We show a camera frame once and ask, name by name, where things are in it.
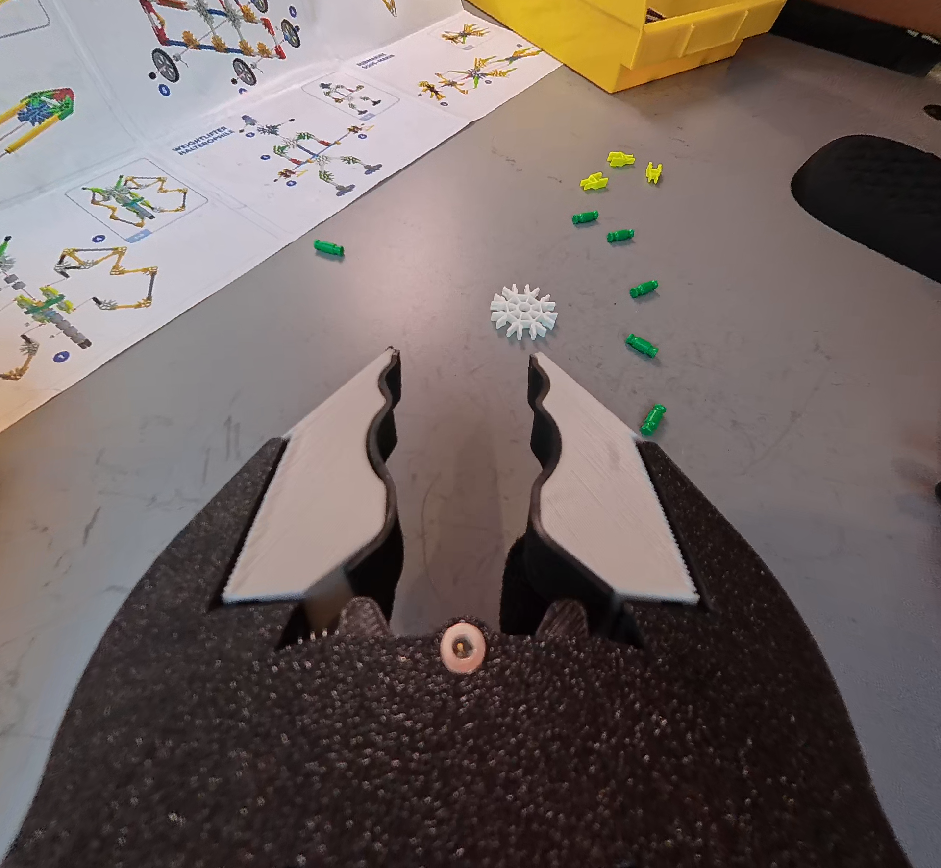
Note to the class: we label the yellow-green clip connector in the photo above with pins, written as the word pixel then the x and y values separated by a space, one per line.
pixel 594 182
pixel 653 171
pixel 620 159

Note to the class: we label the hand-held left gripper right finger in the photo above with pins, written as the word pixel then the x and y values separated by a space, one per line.
pixel 610 523

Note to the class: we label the folded paper instruction sheet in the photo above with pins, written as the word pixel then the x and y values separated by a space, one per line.
pixel 367 111

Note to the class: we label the white snowflake connector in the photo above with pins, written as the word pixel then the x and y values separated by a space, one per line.
pixel 514 309

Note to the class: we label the small green rod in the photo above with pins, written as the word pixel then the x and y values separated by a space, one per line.
pixel 329 248
pixel 643 288
pixel 653 420
pixel 641 345
pixel 585 217
pixel 620 235

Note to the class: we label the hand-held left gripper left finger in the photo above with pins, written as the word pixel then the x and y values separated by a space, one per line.
pixel 316 515

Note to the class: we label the grey desk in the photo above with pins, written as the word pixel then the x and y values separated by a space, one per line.
pixel 441 295

